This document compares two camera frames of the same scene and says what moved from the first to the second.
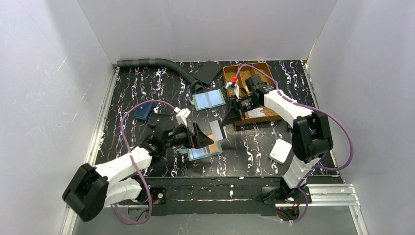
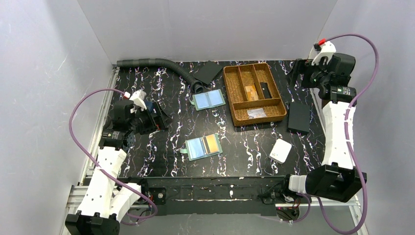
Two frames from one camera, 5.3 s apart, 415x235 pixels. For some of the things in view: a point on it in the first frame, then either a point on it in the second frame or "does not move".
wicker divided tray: [242, 71] does not move
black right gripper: [240, 105] -> [300, 71]
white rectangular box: [280, 151] does not move
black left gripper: [195, 136] -> [155, 117]
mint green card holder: [195, 153] does not move
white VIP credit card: [256, 112] does not move
